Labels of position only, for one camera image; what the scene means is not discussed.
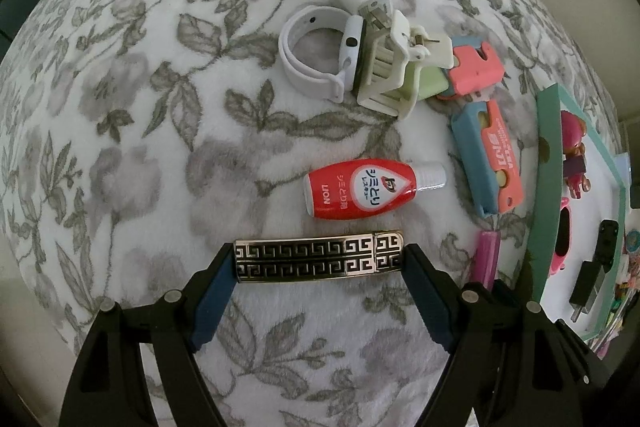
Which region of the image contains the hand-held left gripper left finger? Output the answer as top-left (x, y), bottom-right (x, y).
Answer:
top-left (59, 243), bottom-right (241, 427)

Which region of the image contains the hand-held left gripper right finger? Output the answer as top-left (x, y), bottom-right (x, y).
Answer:
top-left (402, 243), bottom-right (583, 427)

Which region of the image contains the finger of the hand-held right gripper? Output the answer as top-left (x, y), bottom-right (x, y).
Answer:
top-left (552, 318), bottom-right (615, 409)

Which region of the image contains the purple lighter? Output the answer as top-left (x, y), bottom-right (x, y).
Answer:
top-left (467, 229), bottom-right (501, 288)

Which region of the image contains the black charger adapter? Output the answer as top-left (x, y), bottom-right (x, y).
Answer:
top-left (570, 259), bottom-right (607, 323)

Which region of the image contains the pink smartwatch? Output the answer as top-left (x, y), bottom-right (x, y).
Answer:
top-left (547, 197), bottom-right (573, 277)

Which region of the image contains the gold black patterned barrette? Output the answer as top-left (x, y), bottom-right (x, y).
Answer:
top-left (234, 229), bottom-right (407, 283)

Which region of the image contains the black toy car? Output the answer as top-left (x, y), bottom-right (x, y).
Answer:
top-left (595, 219), bottom-right (618, 265)

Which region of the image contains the small red bottle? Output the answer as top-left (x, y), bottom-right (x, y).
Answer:
top-left (303, 158), bottom-right (447, 220)

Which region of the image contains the large blue pink case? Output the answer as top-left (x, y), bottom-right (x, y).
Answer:
top-left (450, 99), bottom-right (526, 219)

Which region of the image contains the teal tray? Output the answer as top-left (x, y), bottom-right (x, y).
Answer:
top-left (530, 84), bottom-right (628, 340)

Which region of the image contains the pink bear toy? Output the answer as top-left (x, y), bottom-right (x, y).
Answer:
top-left (560, 109), bottom-right (591, 200)

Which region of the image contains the green eraser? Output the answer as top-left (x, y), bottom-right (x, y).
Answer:
top-left (400, 64), bottom-right (451, 102)

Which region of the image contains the white hair claw clip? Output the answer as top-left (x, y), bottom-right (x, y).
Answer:
top-left (356, 11), bottom-right (455, 120)

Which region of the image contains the small blue pink case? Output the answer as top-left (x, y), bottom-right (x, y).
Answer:
top-left (435, 37), bottom-right (505, 100)

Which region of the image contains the white smartwatch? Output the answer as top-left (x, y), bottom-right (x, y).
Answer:
top-left (278, 4), bottom-right (366, 104)

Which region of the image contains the white plastic container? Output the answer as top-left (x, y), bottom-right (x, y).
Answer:
top-left (617, 152), bottom-right (640, 208)

